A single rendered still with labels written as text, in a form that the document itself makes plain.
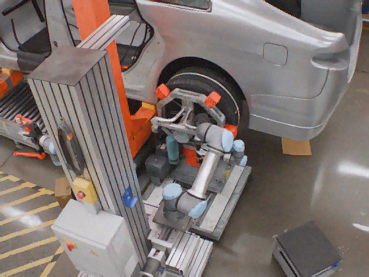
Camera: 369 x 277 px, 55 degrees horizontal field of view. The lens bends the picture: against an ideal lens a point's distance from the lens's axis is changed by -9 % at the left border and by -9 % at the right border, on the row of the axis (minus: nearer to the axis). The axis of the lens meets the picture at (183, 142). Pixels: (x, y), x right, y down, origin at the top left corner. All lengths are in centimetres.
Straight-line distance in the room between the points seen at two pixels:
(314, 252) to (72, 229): 173
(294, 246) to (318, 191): 93
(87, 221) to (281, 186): 214
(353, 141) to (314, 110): 154
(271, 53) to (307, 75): 28
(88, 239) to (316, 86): 174
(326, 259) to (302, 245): 21
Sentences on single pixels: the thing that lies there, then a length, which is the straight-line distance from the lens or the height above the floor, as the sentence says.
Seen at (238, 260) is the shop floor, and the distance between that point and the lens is 315.
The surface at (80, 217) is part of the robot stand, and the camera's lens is 200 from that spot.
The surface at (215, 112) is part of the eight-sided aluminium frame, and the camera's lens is 274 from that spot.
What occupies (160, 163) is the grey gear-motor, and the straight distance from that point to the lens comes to 326.
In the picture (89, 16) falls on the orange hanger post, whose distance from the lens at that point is 240.
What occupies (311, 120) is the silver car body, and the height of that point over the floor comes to 98.
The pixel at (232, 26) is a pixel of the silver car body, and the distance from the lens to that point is 257.
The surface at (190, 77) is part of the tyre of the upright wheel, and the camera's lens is 282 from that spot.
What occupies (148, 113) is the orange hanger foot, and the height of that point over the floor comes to 68.
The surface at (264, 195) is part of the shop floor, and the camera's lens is 353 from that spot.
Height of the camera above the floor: 278
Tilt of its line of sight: 44 degrees down
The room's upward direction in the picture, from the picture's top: 6 degrees counter-clockwise
